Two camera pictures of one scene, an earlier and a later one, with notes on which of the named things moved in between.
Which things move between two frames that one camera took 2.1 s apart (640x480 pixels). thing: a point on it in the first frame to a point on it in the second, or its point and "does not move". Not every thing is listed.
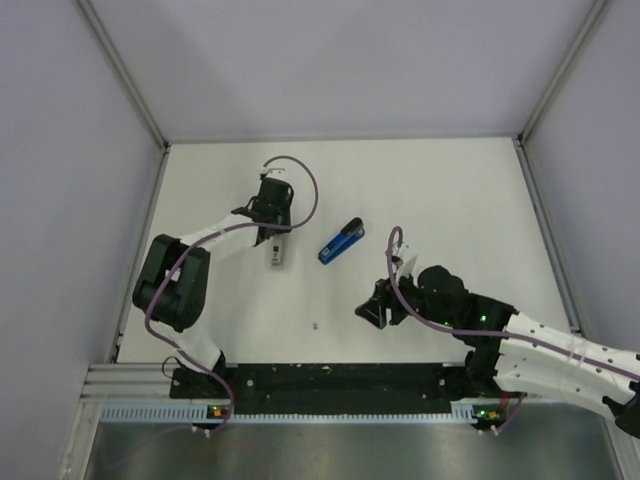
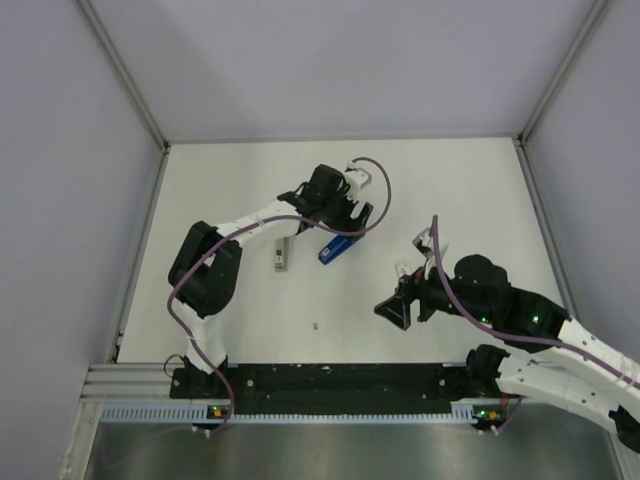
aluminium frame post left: [124, 74] does not move
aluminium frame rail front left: [128, 382] does not move
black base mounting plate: [332, 388] does not move
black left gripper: [285, 208] to [346, 223]
